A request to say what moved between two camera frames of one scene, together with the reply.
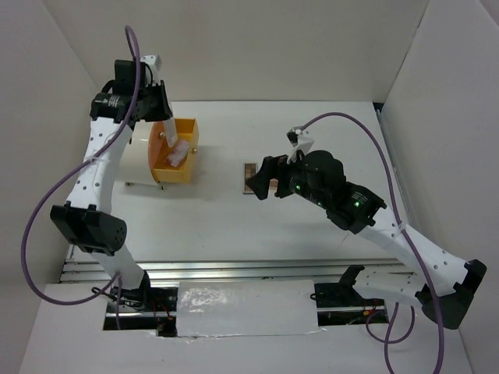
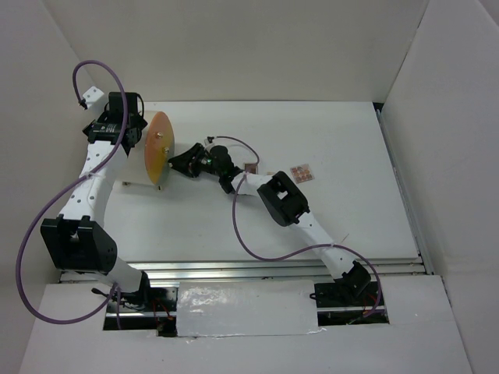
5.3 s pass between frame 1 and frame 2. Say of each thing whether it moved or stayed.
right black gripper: moved
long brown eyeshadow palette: stayed
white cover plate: stayed
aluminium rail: stayed
